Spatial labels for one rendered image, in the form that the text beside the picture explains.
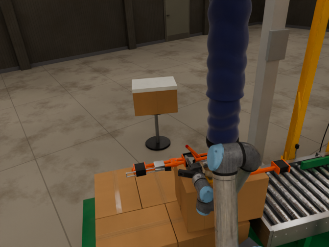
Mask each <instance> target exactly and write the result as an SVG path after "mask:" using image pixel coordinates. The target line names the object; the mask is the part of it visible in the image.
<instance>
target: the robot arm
mask: <svg viewBox="0 0 329 247"><path fill-rule="evenodd" d="M185 159H186V162H187V164H188V167H186V170H182V169H179V170H178V176H181V177H187V178H192V183H193V185H194V187H195V188H196V191H197V202H196V210H197V212H198V213H199V214H200V215H203V216H206V215H208V214H209V213H210V212H211V211H214V228H215V247H238V204H237V194H238V193H239V191H240V189H241V188H242V186H243V185H244V183H245V182H246V180H247V179H248V177H249V175H250V174H251V173H252V172H255V171H256V170H257V169H258V168H259V166H260V164H261V155H260V152H259V151H258V149H257V148H256V147H255V146H253V145H252V144H250V143H247V142H235V143H225V144H217V145H212V146H211V147H210V148H209V150H208V154H207V163H208V167H209V169H210V170H211V171H212V177H213V188H212V187H211V186H210V184H209V182H208V181H207V179H206V177H205V173H203V172H202V171H203V169H202V166H201V164H200V163H199V162H196V163H193V160H194V157H187V156H186V155H185ZM192 163H193V164H192Z"/></svg>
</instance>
